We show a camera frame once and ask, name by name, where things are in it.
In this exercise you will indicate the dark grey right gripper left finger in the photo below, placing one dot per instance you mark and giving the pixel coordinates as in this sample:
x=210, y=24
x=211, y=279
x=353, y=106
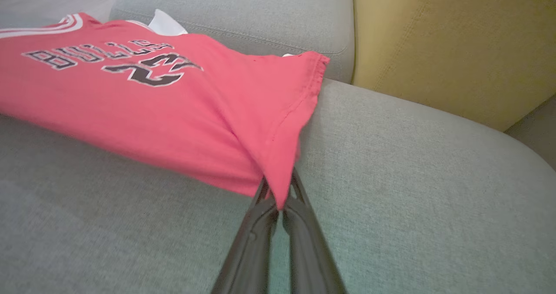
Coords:
x=252, y=259

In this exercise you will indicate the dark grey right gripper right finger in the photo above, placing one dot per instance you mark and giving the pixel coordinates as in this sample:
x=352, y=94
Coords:
x=310, y=259

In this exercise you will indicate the red Bulls basketball jersey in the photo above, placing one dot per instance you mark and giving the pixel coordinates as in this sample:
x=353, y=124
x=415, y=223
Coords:
x=152, y=111

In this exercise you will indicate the grey fabric sofa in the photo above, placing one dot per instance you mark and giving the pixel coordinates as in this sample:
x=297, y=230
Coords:
x=412, y=198

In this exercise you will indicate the white garment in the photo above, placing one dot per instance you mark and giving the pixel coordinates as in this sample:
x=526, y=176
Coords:
x=167, y=24

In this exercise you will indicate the large yellow cushion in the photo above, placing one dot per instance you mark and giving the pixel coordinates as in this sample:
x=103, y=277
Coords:
x=460, y=42

